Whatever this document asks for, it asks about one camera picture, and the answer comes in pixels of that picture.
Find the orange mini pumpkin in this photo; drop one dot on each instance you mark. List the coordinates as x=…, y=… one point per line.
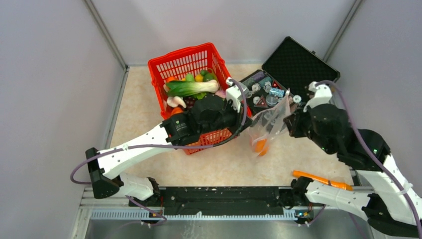
x=177, y=110

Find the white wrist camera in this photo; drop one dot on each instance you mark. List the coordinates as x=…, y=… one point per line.
x=322, y=95
x=233, y=93

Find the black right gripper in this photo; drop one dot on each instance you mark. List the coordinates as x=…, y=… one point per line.
x=293, y=125

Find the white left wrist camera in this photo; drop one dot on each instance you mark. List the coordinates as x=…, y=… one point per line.
x=233, y=93

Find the red triangle dealer card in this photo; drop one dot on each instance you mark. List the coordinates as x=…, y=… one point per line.
x=260, y=102

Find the orange handled tool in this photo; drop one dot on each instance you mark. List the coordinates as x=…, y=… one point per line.
x=340, y=185

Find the clear round dealer button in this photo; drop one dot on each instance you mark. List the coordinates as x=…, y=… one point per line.
x=271, y=100

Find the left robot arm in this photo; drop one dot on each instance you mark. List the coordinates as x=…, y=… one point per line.
x=145, y=155

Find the red plastic basket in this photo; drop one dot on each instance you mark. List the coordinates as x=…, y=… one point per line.
x=199, y=63

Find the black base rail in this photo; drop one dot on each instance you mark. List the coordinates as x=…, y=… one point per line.
x=225, y=201

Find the pink purple onion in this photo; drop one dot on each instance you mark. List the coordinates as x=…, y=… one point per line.
x=221, y=94

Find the black poker chip case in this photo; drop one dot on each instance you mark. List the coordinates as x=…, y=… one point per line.
x=290, y=67

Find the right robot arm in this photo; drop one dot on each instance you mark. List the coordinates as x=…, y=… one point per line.
x=392, y=208

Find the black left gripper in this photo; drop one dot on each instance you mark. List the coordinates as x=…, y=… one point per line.
x=238, y=116

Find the clear zip top bag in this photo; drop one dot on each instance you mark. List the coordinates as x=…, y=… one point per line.
x=269, y=123

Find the purple grape bunch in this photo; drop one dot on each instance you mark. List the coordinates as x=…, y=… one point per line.
x=189, y=102

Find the green white bok choy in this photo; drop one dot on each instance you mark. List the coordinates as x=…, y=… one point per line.
x=187, y=88

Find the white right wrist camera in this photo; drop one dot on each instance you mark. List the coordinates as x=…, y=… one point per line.
x=322, y=95

